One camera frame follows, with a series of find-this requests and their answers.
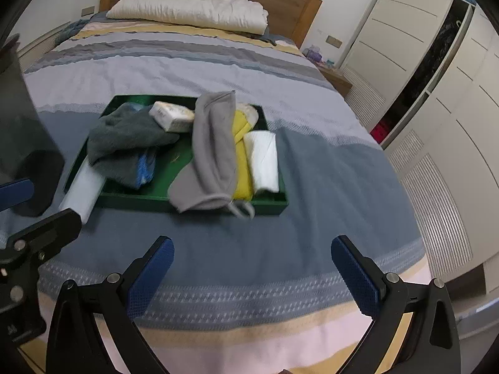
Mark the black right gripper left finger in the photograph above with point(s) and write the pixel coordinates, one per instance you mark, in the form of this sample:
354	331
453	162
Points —
75	344

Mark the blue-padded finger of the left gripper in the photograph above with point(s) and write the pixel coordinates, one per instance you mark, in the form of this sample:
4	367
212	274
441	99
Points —
15	192

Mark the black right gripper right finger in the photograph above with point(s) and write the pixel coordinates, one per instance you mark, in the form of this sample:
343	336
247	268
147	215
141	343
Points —
431	343

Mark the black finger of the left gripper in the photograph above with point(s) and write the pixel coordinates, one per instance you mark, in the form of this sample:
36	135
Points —
42	240

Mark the dark grey blue-edged towel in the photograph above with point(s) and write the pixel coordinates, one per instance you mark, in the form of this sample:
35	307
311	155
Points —
122	146

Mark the facial tissue pack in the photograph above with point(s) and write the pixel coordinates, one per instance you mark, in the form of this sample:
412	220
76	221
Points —
171	117

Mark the grey fleece cloth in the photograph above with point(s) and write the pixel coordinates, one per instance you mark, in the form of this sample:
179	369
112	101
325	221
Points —
209	180

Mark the yellow textured cloth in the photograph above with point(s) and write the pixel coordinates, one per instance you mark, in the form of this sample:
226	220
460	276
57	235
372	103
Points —
244	187

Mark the white waffle cloth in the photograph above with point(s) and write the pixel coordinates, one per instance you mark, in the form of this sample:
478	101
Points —
262	153

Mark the striped bed cover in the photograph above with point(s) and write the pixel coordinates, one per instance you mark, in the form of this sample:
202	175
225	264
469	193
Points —
242	295

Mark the teal cloth on nightstand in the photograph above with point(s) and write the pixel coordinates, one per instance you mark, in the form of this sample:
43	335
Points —
70	30

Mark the wooden right nightstand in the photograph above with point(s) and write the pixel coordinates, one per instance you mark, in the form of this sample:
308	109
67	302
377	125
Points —
337	80

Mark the white wardrobe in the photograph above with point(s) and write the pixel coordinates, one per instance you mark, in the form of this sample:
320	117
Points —
424	77

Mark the white pillow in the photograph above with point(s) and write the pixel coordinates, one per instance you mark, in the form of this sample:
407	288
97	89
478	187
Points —
227	15

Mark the purple item on nightstand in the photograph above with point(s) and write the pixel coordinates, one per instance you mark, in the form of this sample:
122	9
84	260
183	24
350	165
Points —
313	53

